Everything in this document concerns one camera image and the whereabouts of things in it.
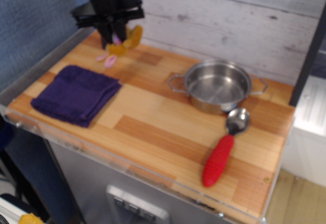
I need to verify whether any dark vertical post right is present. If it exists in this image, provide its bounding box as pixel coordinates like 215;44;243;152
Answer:
289;5;325;106

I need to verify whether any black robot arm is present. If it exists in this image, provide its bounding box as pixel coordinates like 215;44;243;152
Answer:
71;0;144;44

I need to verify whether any grey button control panel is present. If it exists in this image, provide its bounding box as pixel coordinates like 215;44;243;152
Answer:
106;185;170;223

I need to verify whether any yellow stuffed bunny toy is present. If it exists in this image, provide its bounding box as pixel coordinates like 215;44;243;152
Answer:
95;25;143;69

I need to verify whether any purple folded towel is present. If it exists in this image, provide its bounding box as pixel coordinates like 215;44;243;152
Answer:
31;65;121;128

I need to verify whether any clear acrylic edge guard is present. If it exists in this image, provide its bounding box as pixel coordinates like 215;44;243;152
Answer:
1;29;294;223

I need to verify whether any red handled metal spoon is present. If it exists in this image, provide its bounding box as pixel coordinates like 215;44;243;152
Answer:
202;108;250;187

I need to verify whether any stainless steel pot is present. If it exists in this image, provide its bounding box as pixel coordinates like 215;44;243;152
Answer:
168;60;268;115

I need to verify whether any white appliance at right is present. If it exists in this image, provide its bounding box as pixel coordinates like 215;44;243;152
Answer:
281;76;325;187

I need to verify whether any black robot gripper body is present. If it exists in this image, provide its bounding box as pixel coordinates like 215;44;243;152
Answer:
70;0;144;28

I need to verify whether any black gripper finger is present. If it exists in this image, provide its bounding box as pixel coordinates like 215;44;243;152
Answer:
95;22;113;48
114;20;127;42

